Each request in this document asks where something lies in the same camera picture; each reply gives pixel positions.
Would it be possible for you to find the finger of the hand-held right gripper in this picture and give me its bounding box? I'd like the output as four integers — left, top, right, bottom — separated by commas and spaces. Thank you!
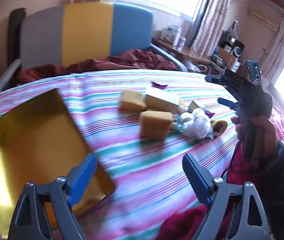
217, 97, 240, 109
205, 74, 224, 83

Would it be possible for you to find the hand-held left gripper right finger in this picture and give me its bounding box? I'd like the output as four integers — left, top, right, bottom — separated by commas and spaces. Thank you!
182, 154, 272, 240

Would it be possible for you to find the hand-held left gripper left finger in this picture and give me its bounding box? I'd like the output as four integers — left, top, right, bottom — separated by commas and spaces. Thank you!
8, 152, 99, 240

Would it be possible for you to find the yellow snack packet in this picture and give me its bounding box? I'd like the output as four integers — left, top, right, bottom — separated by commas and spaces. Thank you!
211, 120, 228, 137

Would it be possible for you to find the white plastic bag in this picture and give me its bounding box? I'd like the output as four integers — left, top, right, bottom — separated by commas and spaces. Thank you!
180, 107, 214, 140

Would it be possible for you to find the purple wrapper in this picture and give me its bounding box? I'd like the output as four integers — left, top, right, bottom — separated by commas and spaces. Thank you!
151, 81, 169, 90

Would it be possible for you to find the beige carton box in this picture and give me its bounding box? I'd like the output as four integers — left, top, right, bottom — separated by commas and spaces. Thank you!
145, 87, 180, 113

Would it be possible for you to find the gold cardboard box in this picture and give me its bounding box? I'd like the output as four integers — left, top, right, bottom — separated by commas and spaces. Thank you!
0, 89, 115, 239

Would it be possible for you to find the yellow sponge block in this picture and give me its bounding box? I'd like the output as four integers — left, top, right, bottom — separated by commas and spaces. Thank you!
119, 89, 147, 112
140, 110, 174, 141

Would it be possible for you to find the person's right hand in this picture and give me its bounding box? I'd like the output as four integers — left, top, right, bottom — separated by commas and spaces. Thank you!
231, 115, 278, 160

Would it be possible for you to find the cluttered metal rack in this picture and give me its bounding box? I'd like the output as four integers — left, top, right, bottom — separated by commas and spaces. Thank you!
212, 20, 248, 73

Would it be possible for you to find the wooden desk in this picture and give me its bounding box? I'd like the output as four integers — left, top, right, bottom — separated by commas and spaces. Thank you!
152, 37, 211, 66

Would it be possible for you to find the red garment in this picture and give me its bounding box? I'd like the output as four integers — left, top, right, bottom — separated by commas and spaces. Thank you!
157, 142, 257, 240

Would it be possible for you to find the white carton box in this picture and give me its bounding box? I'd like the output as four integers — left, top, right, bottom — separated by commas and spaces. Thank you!
165, 24, 182, 45

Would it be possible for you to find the white air conditioner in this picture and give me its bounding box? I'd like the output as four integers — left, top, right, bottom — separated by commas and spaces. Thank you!
247, 10, 280, 32

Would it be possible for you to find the maroon cloth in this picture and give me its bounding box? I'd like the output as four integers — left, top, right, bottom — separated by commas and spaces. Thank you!
17, 49, 178, 84

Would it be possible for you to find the grey yellow blue chair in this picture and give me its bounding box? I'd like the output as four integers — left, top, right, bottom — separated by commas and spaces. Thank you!
0, 2, 187, 95

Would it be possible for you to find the black padded panel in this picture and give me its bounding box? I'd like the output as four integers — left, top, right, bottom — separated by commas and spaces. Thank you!
7, 7, 27, 68

